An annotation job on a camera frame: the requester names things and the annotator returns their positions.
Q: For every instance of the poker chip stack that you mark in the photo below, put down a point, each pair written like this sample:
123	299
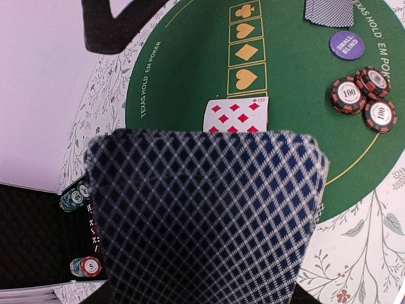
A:
76	197
87	267

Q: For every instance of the aluminium poker chip case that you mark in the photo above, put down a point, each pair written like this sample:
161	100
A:
39	239

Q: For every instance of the purple small blind button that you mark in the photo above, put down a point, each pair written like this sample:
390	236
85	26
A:
347	46

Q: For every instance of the round green poker mat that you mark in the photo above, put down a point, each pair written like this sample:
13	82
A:
194	51

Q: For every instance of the eight of diamonds card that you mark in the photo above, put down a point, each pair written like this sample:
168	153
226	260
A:
240	115

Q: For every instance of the left poker chip stack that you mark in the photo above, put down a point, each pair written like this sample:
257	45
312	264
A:
87	267

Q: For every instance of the right poker chip stack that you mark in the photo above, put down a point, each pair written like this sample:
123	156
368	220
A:
76	197

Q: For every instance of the row of dice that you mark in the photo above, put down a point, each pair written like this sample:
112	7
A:
94	231

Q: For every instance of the dealt playing card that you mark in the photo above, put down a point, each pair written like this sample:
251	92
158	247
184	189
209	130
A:
330	13
319	212

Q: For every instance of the red black 100 chip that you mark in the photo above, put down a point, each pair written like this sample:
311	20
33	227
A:
346	97

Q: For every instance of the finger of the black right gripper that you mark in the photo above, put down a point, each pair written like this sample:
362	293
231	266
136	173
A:
106	34

